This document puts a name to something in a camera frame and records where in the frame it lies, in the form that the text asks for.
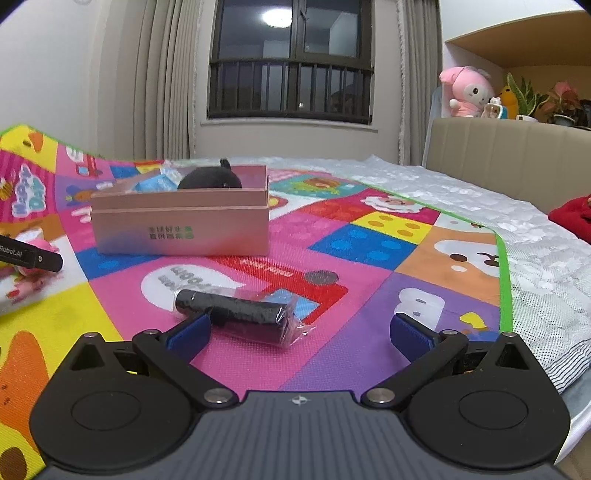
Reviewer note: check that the black roll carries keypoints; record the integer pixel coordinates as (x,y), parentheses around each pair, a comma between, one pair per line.
(240,314)

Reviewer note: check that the beige padded headboard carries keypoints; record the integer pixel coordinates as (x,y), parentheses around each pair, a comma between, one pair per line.
(498,157)

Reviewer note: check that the dark framed window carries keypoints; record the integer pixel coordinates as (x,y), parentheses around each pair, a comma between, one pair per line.
(291,83)

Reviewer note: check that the beige curtain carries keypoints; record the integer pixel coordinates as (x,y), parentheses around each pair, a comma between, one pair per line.
(147,78)
(418,83)

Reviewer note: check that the colourful printed play mat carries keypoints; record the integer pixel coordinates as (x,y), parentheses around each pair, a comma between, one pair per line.
(351,295)

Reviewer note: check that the pink bunny plush toy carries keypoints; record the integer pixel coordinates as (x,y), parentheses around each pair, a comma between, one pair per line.
(466,92)

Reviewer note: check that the pink leaved potted plant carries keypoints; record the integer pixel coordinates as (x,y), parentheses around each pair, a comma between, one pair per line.
(563,99)

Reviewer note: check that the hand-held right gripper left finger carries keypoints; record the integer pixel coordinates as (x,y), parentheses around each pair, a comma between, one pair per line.
(189,336)

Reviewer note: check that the yellow plush toy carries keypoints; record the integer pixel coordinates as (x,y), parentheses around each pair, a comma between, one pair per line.
(509,99)

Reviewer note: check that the pink cardboard box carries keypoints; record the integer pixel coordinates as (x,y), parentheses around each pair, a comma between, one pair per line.
(184,230)

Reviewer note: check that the grey striped bed sheet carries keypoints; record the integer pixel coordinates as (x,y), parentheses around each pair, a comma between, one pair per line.
(554,360)

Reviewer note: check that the black plush toy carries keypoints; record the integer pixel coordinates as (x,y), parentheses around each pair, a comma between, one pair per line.
(207,179)

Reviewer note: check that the green potted plant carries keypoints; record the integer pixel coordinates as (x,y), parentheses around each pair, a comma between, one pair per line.
(526,99)

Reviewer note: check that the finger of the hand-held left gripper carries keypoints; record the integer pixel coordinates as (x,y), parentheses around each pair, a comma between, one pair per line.
(50,261)

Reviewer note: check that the wooden wall shelf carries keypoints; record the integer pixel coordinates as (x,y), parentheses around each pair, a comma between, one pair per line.
(531,50)

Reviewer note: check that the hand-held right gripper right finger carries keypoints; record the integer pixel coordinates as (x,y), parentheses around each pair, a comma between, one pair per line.
(412,337)

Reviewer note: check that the red cloth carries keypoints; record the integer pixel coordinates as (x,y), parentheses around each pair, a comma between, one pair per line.
(575,221)

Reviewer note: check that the blue and white tissue packet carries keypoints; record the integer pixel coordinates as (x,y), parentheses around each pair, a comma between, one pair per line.
(154,183)

